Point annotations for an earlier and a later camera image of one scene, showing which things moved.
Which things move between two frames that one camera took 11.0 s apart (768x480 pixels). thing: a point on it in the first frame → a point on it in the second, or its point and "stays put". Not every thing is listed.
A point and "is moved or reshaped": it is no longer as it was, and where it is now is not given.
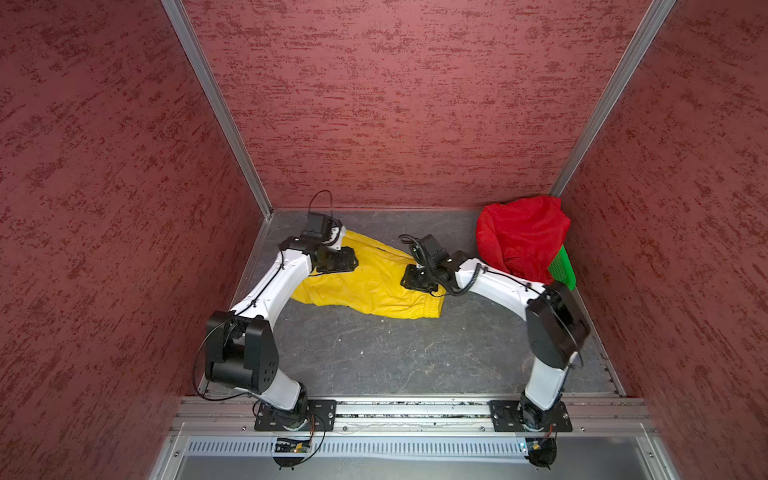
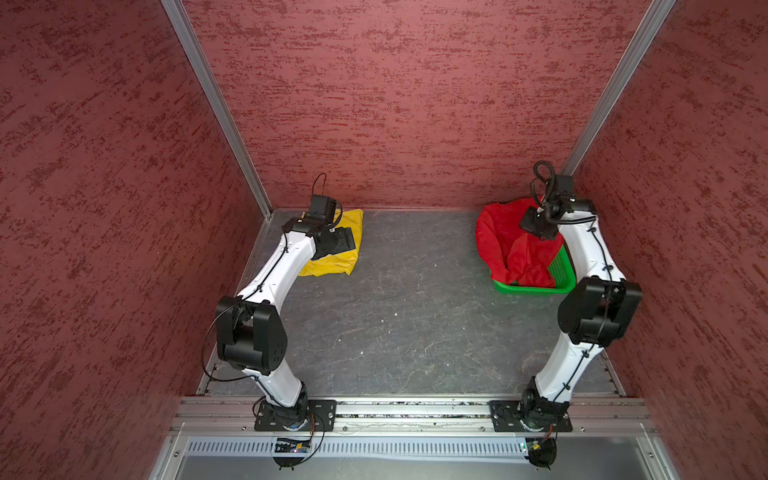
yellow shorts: (375, 286) is moved or reshaped
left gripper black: (346, 263) → (345, 242)
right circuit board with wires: (542, 452) stays put
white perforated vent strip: (264, 448) stays put
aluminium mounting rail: (597, 416) stays put
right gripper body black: (429, 270) → (535, 222)
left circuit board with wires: (291, 445) stays put
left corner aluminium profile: (198, 65) stays put
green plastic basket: (562, 269) stays put
